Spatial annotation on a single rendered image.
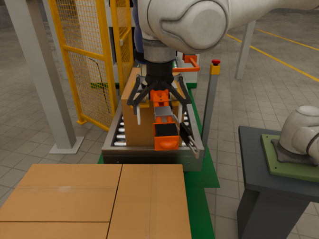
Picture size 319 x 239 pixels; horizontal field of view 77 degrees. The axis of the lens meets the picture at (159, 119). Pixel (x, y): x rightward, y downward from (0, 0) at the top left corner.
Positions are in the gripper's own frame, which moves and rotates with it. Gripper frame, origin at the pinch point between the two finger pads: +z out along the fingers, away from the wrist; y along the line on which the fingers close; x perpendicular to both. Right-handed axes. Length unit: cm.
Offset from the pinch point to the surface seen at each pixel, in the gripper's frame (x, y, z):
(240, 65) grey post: -319, -172, 94
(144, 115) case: -55, 8, 33
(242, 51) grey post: -320, -169, 69
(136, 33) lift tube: -52, 9, -17
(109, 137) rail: -62, 34, 57
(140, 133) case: -54, 11, 48
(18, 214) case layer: -6, 73, 61
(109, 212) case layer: -5, 26, 61
